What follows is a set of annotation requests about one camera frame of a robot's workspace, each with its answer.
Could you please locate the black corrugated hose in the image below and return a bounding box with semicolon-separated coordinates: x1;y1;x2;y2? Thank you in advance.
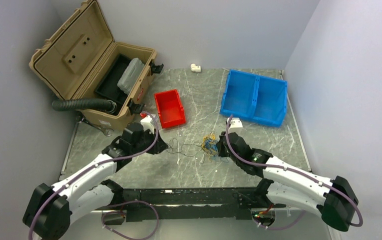
51;97;116;113

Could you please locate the blue bin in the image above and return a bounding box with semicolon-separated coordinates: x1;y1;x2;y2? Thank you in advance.
220;69;260;120
253;76;288;127

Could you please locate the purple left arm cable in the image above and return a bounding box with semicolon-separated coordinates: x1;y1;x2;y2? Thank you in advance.
27;111;160;240

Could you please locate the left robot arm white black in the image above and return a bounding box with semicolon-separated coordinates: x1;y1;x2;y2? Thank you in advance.
22;121;167;240

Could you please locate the red plastic bin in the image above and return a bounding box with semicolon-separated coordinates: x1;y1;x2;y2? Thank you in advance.
154;89;186;129

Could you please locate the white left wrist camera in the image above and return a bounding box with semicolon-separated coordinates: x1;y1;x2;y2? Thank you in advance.
140;112;159;134

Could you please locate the blue bin right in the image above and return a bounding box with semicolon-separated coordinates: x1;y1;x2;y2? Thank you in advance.
253;76;288;127

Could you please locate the blue bin left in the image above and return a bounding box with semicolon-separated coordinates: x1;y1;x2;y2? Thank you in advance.
220;69;260;120

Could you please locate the black wire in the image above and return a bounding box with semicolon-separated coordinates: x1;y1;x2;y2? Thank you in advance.
166;137;229;164

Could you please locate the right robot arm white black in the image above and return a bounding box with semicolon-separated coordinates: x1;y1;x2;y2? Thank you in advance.
216;132;363;232

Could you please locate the white pipe elbow fitting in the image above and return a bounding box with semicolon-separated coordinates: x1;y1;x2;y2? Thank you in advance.
190;63;201;73

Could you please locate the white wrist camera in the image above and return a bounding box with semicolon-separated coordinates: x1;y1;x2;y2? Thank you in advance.
229;117;243;129
140;112;159;134

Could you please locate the yellow wire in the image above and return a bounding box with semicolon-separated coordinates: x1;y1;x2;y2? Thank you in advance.
200;131;219;157

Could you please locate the black toolbox tray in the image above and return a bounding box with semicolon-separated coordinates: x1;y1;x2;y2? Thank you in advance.
94;54;131;107

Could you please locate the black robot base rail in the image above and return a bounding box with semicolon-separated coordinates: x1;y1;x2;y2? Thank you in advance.
89;178;287;223

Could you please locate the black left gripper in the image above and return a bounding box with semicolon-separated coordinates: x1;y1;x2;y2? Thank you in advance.
131;128;168;156

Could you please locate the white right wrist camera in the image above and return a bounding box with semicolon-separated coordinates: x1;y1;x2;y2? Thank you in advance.
229;117;243;129

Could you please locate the tan hard toolbox case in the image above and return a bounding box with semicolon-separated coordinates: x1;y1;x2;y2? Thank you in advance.
29;0;163;131

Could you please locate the blue wire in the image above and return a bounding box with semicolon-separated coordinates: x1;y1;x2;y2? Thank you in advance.
205;137;220;162

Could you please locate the metal wrench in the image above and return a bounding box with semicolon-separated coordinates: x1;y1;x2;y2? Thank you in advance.
75;114;114;137

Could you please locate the grey plastic organizer box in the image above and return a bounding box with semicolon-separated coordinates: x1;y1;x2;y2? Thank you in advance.
117;57;145;95

